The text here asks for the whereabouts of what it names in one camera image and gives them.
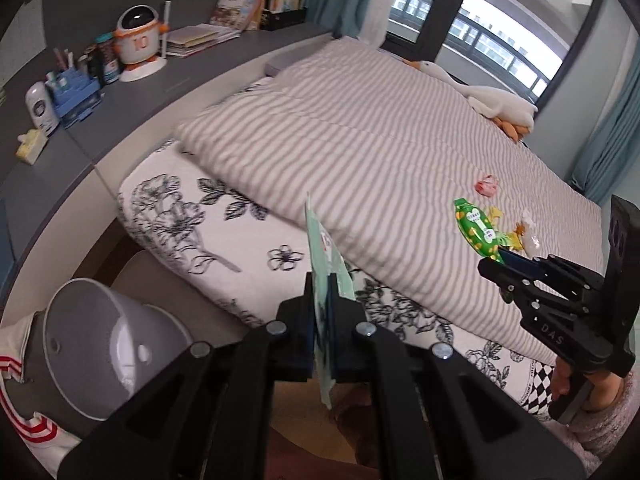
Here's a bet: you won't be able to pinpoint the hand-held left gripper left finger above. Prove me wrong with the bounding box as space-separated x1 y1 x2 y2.
57 272 321 480

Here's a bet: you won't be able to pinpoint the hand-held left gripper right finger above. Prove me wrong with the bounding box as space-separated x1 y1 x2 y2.
329 295 586 480

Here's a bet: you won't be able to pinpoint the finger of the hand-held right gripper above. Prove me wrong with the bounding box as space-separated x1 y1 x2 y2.
500 249 611 311
477 257 623 378

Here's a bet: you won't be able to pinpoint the green snack packet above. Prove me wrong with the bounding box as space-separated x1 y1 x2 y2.
453 197 506 264

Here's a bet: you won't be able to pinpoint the yellow rubber bands bundle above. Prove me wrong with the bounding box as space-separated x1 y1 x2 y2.
487 205 526 251

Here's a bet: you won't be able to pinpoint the light green packet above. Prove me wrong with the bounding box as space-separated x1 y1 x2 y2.
304 191 357 411

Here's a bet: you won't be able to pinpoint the grey trash bin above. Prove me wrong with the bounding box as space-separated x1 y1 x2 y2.
42 277 197 422

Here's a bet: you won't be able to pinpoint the person's right hand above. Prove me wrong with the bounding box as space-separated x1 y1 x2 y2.
551 360 629 413

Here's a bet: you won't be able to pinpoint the pink crumpled wrapper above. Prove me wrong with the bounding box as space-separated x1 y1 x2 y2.
473 174 501 196

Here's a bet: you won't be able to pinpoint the white goose plush toy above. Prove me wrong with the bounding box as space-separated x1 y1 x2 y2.
402 59 540 143

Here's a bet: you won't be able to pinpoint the grey striped duvet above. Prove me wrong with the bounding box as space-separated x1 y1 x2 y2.
172 37 604 361

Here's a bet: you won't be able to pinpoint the floral white bed sheet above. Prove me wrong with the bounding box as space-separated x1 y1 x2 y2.
117 140 557 407

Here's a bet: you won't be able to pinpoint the dark framed window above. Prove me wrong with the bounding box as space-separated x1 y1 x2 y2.
385 0 602 107

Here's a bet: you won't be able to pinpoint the grey pillow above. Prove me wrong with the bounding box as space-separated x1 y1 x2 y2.
265 35 342 74

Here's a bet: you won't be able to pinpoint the grey bedside shelf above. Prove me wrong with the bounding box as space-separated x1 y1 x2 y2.
0 21 332 266

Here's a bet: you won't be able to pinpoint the white sheer curtain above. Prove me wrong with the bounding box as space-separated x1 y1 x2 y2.
357 0 409 54

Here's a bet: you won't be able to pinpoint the white garment with red stripes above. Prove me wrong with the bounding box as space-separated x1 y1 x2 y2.
0 311 84 467

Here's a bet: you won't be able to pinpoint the stack of thin booklets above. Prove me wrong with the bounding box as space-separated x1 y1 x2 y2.
164 23 241 59

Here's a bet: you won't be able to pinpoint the black book box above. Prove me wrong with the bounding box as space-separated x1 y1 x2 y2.
260 7 309 32

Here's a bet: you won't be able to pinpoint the blue desk organizer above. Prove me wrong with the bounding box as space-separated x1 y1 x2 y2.
46 67 104 129

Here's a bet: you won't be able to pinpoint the leaning picture book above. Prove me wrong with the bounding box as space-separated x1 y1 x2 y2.
208 0 266 31

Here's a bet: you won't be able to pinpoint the white orange robot toy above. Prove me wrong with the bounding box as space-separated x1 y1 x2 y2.
113 1 174 83

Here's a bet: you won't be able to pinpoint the dark jar with blue lid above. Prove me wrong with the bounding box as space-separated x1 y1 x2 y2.
95 34 121 84

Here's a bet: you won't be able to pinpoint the dark small bottle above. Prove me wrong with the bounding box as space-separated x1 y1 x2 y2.
77 45 103 86

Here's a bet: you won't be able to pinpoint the white plastic bottle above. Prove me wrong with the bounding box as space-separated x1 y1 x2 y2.
25 81 60 137

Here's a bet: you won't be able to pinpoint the pens in organizer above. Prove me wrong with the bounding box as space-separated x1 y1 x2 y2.
52 47 77 74

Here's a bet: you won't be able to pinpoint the white paper on wall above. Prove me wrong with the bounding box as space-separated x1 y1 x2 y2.
0 0 49 89

